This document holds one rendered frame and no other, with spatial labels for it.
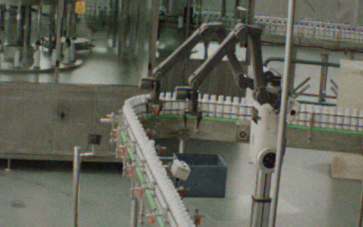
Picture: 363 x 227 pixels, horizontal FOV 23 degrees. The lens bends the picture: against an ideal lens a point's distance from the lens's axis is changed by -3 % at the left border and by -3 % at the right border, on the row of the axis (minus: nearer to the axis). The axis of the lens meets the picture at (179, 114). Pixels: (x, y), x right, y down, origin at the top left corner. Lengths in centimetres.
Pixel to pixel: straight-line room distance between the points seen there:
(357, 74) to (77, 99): 286
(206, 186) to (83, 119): 307
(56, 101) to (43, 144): 45
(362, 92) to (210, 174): 372
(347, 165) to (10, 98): 355
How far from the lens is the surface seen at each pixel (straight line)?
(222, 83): 1089
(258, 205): 532
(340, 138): 711
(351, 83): 933
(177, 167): 519
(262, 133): 514
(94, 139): 430
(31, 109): 876
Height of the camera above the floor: 247
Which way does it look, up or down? 12 degrees down
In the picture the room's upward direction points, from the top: 4 degrees clockwise
